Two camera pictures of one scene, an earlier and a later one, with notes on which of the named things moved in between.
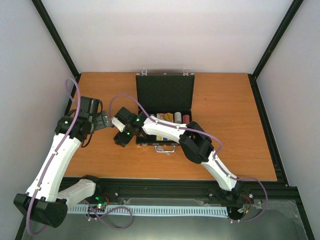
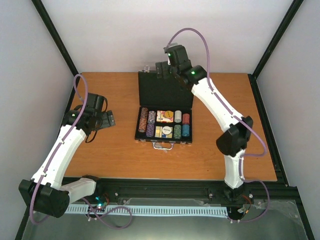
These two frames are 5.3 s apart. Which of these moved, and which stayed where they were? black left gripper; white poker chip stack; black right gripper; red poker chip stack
Moved: black right gripper
Stayed: black left gripper; red poker chip stack; white poker chip stack
